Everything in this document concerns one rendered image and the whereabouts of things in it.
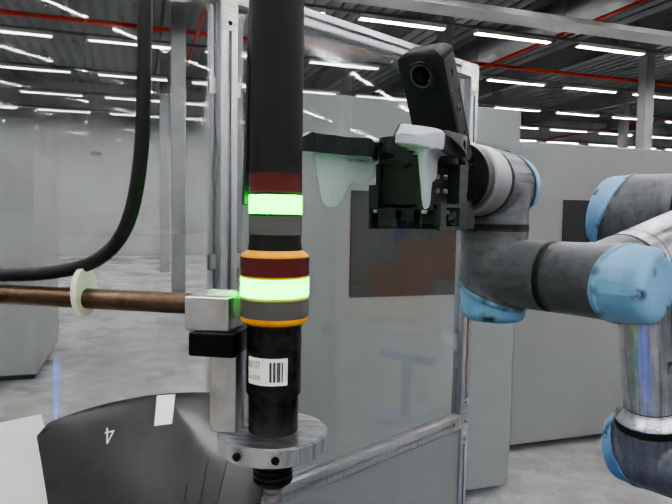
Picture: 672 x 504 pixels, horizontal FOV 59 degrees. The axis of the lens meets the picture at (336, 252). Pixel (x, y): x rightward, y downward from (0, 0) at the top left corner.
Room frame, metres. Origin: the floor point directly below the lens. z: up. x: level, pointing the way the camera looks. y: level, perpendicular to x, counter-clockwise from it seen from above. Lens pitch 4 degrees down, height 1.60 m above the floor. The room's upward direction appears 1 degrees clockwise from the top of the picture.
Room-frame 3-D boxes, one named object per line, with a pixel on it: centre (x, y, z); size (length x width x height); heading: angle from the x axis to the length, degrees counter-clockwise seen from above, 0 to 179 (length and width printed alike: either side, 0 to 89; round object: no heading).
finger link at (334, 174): (0.50, 0.01, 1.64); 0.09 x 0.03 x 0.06; 122
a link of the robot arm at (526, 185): (0.68, -0.18, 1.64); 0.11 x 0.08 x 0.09; 144
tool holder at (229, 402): (0.38, 0.05, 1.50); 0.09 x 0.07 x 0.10; 79
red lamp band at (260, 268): (0.38, 0.04, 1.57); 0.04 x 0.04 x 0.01
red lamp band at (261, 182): (0.37, 0.04, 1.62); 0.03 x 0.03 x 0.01
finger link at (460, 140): (0.49, -0.08, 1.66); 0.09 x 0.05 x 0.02; 166
